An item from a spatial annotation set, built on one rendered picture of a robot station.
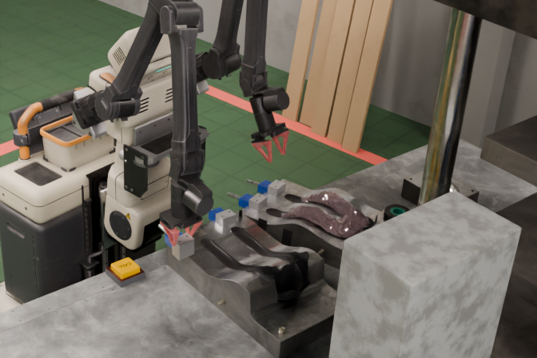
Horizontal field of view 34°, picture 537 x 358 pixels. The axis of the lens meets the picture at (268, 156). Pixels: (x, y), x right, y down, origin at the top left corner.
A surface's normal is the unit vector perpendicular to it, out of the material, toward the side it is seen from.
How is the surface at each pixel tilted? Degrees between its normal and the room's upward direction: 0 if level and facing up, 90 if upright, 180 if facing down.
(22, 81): 0
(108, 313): 0
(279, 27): 90
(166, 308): 0
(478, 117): 90
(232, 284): 90
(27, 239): 90
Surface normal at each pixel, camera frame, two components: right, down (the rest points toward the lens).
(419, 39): -0.63, 0.34
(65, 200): 0.77, 0.35
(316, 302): 0.07, -0.87
